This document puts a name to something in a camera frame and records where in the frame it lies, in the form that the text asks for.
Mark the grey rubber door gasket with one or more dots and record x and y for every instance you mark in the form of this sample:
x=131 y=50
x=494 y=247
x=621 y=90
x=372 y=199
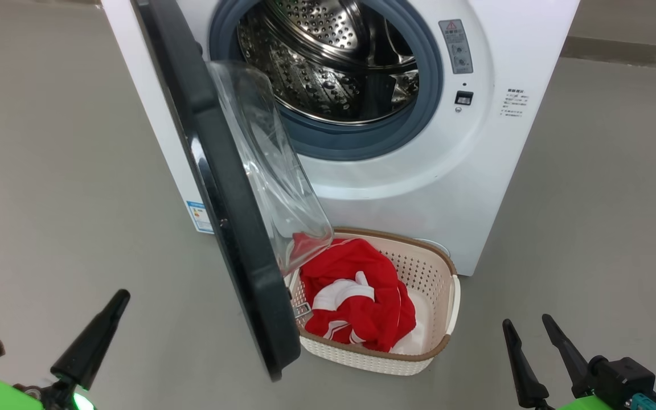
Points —
x=362 y=145

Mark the teal right camera connector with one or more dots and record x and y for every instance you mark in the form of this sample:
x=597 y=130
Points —
x=647 y=403

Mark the blue energy label sticker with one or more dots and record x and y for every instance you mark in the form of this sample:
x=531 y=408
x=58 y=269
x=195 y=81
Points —
x=200 y=217

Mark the white washing machine body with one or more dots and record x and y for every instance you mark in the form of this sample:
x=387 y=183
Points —
x=476 y=188

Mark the steel washing machine drum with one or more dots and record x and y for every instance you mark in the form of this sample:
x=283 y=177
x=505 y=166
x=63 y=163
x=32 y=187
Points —
x=316 y=74

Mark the black door latch socket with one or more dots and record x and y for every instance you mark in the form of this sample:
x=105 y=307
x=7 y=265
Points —
x=463 y=98

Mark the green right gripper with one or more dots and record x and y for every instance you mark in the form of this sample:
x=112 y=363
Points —
x=584 y=405

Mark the cream laundry basket brown rim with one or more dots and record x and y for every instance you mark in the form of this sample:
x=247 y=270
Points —
x=430 y=273

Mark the grey warning sticker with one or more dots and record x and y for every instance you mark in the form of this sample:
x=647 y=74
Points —
x=456 y=45

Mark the red garment white stripes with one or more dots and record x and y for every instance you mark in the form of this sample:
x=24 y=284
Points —
x=362 y=262

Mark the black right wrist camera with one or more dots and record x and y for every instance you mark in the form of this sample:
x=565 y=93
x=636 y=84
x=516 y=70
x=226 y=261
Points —
x=624 y=376

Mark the black washing machine door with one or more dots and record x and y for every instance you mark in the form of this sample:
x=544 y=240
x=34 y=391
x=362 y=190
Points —
x=231 y=216

